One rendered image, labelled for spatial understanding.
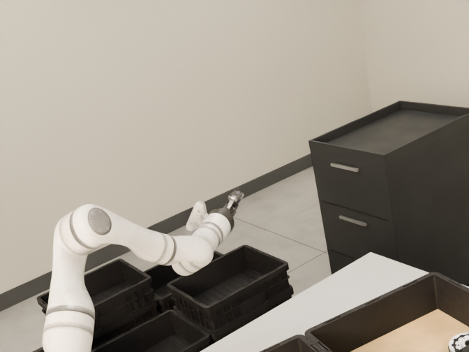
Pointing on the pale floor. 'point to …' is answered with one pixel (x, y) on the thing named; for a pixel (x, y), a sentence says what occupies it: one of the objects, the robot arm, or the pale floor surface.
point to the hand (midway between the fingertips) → (234, 204)
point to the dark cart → (398, 188)
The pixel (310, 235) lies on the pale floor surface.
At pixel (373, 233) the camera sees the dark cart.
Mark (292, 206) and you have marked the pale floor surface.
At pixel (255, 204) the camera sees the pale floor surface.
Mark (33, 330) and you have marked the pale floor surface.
